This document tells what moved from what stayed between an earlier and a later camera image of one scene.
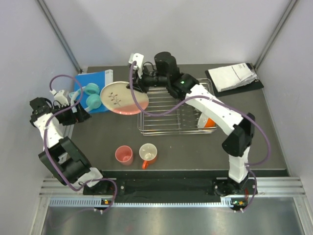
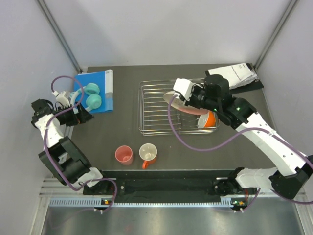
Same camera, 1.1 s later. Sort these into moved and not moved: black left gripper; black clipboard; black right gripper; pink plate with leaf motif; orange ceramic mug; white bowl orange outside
Moved: black right gripper; pink plate with leaf motif
Not moved: orange ceramic mug; white bowl orange outside; black left gripper; black clipboard
